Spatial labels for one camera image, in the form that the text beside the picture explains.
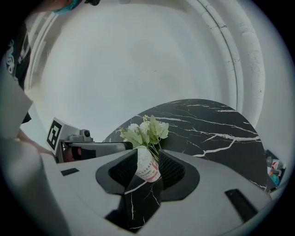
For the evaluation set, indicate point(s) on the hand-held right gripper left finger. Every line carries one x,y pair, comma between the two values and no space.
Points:
87,184

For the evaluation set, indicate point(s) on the person's left hand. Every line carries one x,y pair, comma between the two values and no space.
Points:
71,155

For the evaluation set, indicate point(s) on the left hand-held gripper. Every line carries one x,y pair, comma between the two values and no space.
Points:
69,136

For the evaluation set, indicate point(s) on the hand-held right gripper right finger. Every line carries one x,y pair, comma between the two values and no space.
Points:
207,179

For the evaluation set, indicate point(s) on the teal face mask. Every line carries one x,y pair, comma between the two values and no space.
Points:
66,8

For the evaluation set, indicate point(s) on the person's black printed shirt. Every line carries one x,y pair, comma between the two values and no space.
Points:
20,60

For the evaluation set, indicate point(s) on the white red small packet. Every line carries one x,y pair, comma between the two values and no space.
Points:
275,164

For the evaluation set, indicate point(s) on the artificial white flower bouquet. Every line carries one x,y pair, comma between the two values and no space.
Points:
147,133

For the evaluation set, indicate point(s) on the teal small item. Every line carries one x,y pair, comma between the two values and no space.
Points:
275,178

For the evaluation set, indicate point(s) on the person's left forearm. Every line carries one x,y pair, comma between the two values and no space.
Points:
32,144

